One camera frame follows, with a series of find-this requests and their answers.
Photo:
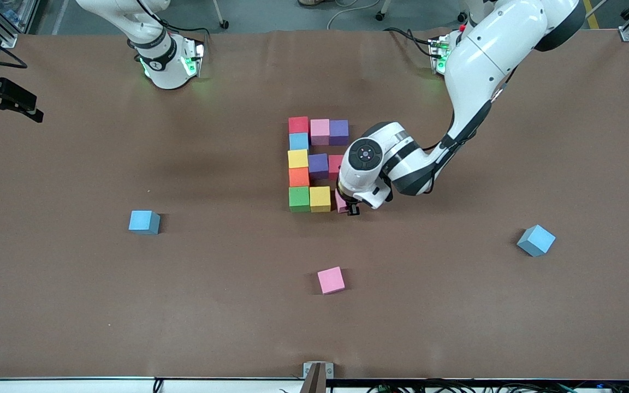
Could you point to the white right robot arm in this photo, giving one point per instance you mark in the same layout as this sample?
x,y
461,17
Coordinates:
x,y
167,71

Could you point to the pink foam cube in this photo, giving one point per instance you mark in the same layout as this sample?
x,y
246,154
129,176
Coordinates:
x,y
320,128
340,204
331,280

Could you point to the grey metal bracket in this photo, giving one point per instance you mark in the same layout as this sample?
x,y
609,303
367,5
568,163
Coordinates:
x,y
308,371

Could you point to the green foam cube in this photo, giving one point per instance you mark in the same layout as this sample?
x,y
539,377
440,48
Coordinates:
x,y
299,197

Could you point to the orange foam cube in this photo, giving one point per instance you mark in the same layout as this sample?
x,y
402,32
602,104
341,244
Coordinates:
x,y
298,177

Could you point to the red foam cube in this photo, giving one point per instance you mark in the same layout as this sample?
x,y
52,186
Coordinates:
x,y
334,164
298,125

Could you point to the brown table cover sheet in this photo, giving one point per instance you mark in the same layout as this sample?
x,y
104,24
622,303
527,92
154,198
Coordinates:
x,y
74,300

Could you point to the yellow foam cube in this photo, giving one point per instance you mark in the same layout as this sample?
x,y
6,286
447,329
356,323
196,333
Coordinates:
x,y
297,158
320,197

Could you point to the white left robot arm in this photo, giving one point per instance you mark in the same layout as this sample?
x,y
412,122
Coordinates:
x,y
489,54

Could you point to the light blue foam cube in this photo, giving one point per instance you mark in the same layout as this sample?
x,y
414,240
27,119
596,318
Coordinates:
x,y
298,141
143,221
536,240

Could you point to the purple foam cube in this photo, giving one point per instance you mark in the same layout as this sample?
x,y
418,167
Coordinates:
x,y
319,165
339,130

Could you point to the walking person's leg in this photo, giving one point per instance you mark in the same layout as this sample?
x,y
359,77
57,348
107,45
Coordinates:
x,y
312,2

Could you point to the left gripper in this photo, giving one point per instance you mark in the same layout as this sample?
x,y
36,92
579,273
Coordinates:
x,y
353,209

